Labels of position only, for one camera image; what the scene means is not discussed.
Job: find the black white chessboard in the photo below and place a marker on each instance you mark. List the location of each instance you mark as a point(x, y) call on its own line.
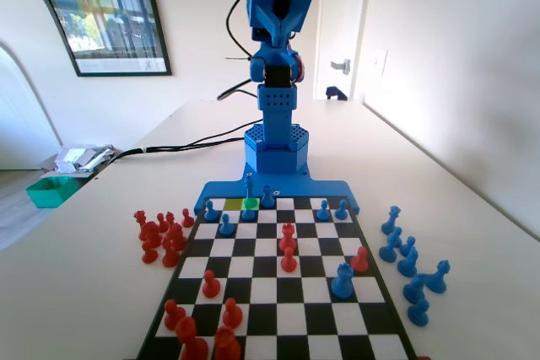
point(270, 292)

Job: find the white door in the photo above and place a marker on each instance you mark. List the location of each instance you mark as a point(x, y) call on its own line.
point(337, 18)

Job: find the blue chess bishop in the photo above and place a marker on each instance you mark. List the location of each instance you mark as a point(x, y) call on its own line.
point(390, 248)
point(408, 265)

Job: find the blue chess rook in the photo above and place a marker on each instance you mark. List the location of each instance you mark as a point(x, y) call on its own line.
point(342, 282)

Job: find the blue chess king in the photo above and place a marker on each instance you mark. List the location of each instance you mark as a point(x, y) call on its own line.
point(250, 189)

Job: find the blue base mounting plate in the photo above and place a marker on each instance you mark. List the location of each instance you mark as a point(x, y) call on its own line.
point(304, 189)

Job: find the green plastic box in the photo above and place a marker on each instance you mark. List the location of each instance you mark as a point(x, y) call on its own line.
point(50, 193)

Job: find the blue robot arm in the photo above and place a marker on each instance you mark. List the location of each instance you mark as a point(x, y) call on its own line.
point(276, 141)

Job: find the small red object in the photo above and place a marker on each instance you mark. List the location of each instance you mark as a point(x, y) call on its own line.
point(423, 357)

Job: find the white arched panel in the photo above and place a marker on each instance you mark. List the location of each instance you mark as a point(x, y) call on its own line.
point(25, 103)

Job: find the pile of papers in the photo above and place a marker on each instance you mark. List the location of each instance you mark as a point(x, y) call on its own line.
point(80, 157)

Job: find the blue table clamp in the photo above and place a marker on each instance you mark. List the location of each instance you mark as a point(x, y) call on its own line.
point(335, 93)

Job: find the framed map poster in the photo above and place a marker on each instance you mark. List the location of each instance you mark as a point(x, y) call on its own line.
point(118, 18)

